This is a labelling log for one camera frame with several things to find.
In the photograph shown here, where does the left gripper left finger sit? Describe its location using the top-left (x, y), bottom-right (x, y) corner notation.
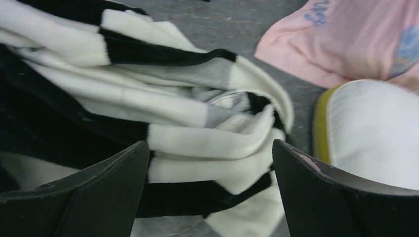
top-left (0, 141), bottom-right (149, 237)

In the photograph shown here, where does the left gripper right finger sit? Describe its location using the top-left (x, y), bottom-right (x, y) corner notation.
top-left (272, 140), bottom-right (419, 237)

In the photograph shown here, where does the white pillow yellow edge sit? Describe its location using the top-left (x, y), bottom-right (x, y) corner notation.
top-left (313, 79), bottom-right (419, 190)

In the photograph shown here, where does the black white checkered pillowcase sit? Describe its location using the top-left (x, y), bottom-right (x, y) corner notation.
top-left (0, 0), bottom-right (293, 237)

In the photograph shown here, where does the pink pillow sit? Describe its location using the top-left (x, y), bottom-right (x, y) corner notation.
top-left (254, 0), bottom-right (419, 92)

